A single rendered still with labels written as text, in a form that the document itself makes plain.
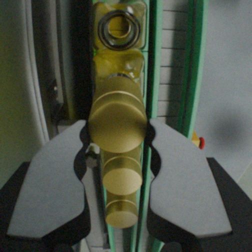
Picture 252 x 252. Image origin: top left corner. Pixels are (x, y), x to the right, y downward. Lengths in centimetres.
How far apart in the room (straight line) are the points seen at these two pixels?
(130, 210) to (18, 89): 19
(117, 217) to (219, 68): 51
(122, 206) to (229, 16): 54
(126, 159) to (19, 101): 16
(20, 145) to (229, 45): 56
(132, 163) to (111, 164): 2
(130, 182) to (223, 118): 55
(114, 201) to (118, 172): 6
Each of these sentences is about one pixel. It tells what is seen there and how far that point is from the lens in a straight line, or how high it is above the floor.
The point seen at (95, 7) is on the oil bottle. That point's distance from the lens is 20.
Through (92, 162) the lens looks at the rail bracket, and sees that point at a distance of 36.
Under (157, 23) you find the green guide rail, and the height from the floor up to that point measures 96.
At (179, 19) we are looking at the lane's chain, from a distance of 42.
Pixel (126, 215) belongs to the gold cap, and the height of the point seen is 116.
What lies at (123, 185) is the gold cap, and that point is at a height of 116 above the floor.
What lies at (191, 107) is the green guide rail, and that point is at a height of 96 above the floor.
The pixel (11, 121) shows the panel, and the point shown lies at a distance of 25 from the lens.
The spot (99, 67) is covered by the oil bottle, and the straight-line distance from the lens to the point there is 20.
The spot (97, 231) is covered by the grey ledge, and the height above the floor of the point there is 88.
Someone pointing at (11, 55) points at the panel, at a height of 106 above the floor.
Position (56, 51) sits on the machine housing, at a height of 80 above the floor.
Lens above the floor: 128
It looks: 60 degrees down
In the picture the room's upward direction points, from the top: 176 degrees clockwise
